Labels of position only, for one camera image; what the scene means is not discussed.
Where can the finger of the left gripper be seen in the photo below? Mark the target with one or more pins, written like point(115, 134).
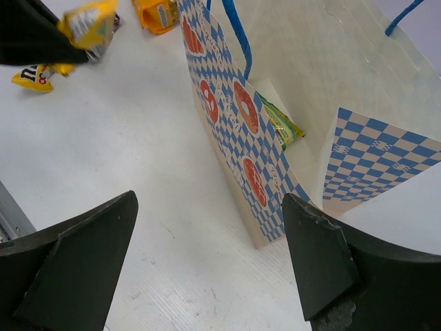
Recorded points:
point(29, 35)

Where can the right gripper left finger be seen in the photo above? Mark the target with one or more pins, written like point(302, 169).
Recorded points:
point(64, 277)

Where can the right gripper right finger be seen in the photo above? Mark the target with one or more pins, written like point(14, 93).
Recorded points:
point(350, 280)

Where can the yellow snack bar packet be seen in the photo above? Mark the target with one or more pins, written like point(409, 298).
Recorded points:
point(91, 27)

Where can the green fox's candy bag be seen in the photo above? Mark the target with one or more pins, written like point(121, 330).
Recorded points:
point(287, 131)

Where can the orange mango gummy bag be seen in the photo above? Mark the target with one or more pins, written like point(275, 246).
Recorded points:
point(157, 16)

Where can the blue checkered paper bag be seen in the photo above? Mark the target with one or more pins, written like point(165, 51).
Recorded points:
point(366, 98)

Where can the aluminium table frame rail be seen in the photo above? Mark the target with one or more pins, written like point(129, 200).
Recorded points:
point(14, 222)

